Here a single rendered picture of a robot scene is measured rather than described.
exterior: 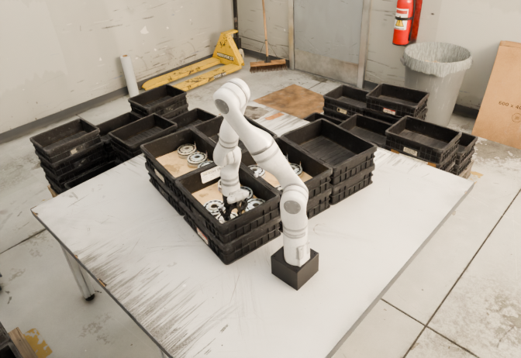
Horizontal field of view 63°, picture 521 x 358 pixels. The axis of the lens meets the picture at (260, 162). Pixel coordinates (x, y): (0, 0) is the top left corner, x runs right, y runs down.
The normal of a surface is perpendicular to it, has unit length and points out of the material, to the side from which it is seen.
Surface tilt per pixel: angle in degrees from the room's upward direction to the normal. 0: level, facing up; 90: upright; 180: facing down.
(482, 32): 90
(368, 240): 0
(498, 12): 90
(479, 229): 0
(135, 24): 90
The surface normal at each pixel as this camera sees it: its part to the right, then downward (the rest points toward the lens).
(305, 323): -0.06, -0.83
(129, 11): 0.73, 0.35
